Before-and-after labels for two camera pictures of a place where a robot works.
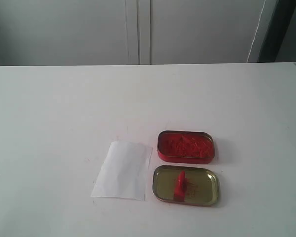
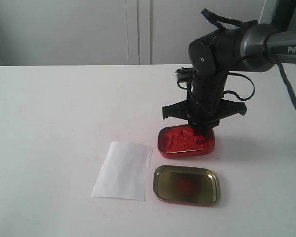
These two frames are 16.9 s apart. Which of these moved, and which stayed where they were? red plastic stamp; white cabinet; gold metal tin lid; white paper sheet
Moved: red plastic stamp
Stayed: white cabinet; white paper sheet; gold metal tin lid
